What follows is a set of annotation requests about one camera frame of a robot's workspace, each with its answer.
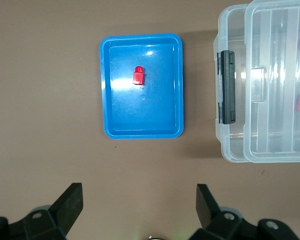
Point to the clear plastic box lid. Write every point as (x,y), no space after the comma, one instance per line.
(277,75)

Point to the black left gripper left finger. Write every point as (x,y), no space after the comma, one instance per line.
(62,212)

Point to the clear plastic storage box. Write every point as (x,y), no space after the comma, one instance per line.
(236,32)

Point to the brown table cover sheet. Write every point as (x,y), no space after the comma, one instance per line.
(40,100)

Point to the black box latch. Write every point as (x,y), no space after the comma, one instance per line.
(228,87)

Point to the blue plastic tray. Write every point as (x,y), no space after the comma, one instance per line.
(152,112)

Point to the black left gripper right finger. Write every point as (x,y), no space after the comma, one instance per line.
(210,215)

